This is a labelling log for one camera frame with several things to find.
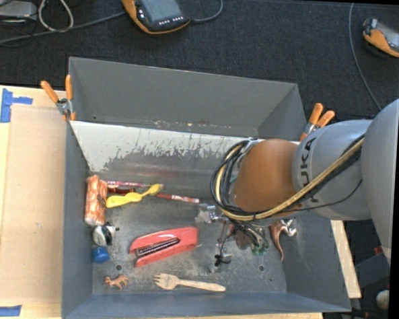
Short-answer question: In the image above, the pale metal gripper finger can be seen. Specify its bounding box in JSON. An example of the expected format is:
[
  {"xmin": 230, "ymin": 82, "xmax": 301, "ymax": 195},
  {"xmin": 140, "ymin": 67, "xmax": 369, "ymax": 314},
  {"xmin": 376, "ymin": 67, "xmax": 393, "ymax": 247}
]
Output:
[
  {"xmin": 208, "ymin": 251, "xmax": 234, "ymax": 275},
  {"xmin": 194, "ymin": 203, "xmax": 221, "ymax": 225}
]

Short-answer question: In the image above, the red white patterned stick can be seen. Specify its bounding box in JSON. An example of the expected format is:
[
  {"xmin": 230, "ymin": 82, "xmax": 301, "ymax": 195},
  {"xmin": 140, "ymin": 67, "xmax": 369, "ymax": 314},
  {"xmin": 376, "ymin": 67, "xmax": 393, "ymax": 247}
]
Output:
[
  {"xmin": 155, "ymin": 192, "xmax": 202, "ymax": 204},
  {"xmin": 104, "ymin": 180, "xmax": 152, "ymax": 196}
]

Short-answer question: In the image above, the brown and white toy animal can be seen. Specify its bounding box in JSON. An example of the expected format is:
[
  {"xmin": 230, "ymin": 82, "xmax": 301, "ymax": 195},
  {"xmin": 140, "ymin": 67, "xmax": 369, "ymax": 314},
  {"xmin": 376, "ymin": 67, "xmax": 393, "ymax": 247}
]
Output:
[{"xmin": 267, "ymin": 217, "xmax": 299, "ymax": 264}]

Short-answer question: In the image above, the red stapler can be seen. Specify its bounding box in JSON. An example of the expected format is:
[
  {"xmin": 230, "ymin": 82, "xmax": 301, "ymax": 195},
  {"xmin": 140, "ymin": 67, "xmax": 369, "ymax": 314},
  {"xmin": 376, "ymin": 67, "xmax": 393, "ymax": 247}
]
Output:
[{"xmin": 128, "ymin": 223, "xmax": 200, "ymax": 272}]

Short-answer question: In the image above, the pale wooden fork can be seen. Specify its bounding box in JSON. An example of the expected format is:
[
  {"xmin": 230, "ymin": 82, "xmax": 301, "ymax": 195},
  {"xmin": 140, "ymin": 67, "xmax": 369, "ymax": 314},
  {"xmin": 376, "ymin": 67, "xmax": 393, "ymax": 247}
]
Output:
[{"xmin": 152, "ymin": 272, "xmax": 227, "ymax": 295}]

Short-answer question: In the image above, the yellow toothbrush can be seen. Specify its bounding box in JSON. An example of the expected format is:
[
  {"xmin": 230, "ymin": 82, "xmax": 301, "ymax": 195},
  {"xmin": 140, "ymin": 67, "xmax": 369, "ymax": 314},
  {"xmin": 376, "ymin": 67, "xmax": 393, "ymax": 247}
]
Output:
[{"xmin": 105, "ymin": 180, "xmax": 164, "ymax": 212}]

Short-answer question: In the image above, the black and white toy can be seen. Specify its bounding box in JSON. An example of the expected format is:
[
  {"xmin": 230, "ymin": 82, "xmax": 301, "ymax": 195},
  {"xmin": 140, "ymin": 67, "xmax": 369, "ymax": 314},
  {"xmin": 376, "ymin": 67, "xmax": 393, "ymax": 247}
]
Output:
[{"xmin": 91, "ymin": 221, "xmax": 119, "ymax": 248}]

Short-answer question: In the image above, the small orange toy animal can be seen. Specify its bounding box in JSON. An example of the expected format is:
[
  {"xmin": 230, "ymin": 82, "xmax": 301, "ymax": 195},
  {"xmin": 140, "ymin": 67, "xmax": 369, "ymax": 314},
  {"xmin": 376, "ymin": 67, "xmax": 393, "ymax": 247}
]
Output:
[{"xmin": 103, "ymin": 273, "xmax": 131, "ymax": 291}]

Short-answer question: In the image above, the orange and white packet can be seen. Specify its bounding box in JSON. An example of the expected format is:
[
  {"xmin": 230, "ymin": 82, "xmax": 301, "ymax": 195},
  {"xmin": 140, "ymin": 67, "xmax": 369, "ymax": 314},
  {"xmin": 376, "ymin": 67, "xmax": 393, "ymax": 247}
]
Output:
[{"xmin": 83, "ymin": 174, "xmax": 110, "ymax": 228}]

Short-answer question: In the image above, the blue round cap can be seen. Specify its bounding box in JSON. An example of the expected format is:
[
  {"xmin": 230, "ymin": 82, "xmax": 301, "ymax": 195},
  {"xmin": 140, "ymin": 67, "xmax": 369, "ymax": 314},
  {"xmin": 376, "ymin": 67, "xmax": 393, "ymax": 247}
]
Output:
[{"xmin": 92, "ymin": 246, "xmax": 111, "ymax": 264}]

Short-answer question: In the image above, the grey metal bin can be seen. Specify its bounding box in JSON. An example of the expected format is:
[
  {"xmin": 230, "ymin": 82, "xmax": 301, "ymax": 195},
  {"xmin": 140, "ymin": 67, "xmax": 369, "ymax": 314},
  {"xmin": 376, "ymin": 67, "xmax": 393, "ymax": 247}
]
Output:
[{"xmin": 52, "ymin": 56, "xmax": 367, "ymax": 319}]

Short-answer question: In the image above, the brown cardboard board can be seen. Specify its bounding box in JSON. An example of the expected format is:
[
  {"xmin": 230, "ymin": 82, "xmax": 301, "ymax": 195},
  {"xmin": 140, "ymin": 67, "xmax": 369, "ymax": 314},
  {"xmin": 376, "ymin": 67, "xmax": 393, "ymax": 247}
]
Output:
[{"xmin": 0, "ymin": 104, "xmax": 76, "ymax": 314}]

